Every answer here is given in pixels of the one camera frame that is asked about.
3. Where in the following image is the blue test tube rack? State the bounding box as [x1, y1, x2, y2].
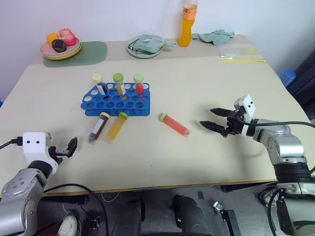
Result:
[80, 82, 151, 117]

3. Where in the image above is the green table mat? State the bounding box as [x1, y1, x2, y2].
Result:
[43, 41, 109, 68]

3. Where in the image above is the blue ribbed bottle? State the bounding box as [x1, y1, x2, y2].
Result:
[280, 69, 297, 87]

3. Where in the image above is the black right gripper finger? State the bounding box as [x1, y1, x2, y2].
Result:
[209, 107, 231, 118]
[199, 120, 226, 135]

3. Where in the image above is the pink plate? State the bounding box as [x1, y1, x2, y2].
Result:
[40, 37, 81, 58]

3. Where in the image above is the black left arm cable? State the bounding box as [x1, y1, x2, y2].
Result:
[0, 138, 24, 150]

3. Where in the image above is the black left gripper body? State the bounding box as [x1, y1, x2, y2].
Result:
[50, 146, 69, 165]

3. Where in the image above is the green cloth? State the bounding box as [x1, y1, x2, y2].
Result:
[191, 29, 236, 47]

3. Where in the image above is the white shoe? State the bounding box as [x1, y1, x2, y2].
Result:
[57, 210, 83, 236]

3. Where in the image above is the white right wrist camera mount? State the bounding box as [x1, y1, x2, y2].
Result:
[233, 94, 257, 136]

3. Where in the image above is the black metal caster bracket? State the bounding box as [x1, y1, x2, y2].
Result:
[212, 201, 242, 236]

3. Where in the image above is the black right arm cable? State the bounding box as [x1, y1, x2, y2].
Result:
[239, 115, 315, 128]

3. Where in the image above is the black chair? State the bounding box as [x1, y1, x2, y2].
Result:
[286, 57, 315, 119]

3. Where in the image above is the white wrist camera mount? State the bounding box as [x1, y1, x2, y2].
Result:
[233, 94, 257, 136]
[15, 131, 59, 175]

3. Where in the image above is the clear plastic zip bag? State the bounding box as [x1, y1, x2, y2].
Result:
[219, 46, 267, 63]

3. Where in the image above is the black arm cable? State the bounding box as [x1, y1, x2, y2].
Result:
[239, 115, 315, 128]
[0, 138, 24, 150]

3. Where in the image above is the pale green stacked plate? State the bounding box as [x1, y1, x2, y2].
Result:
[43, 49, 82, 61]

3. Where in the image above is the yellow plate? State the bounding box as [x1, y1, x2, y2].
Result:
[42, 42, 82, 59]

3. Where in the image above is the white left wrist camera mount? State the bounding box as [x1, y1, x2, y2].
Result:
[15, 131, 59, 175]

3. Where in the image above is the pink toy fruit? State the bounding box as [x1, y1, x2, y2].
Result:
[58, 28, 76, 47]

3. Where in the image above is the orange drink bottle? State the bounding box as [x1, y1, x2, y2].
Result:
[178, 0, 199, 48]

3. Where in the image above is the black floor cable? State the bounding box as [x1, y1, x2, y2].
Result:
[42, 183, 109, 236]

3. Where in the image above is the light green plate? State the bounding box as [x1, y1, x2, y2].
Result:
[126, 35, 165, 59]

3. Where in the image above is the cream-capped dark liquid tube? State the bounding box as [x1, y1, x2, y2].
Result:
[88, 112, 111, 145]
[91, 73, 108, 95]

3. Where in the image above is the orange toy fruit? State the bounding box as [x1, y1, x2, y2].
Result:
[46, 32, 61, 46]

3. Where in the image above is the black table frame bar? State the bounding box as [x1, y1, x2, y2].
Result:
[38, 195, 91, 205]
[220, 181, 279, 194]

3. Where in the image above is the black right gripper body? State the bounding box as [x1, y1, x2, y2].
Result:
[221, 109, 247, 138]

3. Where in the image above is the green-capped yellow liquid tube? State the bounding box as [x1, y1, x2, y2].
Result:
[112, 73, 126, 95]
[105, 112, 129, 144]

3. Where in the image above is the green-capped red liquid tube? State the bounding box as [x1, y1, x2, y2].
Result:
[133, 73, 146, 95]
[159, 112, 192, 138]

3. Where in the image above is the black green toy ball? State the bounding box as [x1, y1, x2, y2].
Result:
[51, 39, 67, 53]

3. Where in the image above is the dark rounded shape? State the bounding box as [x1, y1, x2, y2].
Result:
[172, 194, 215, 236]

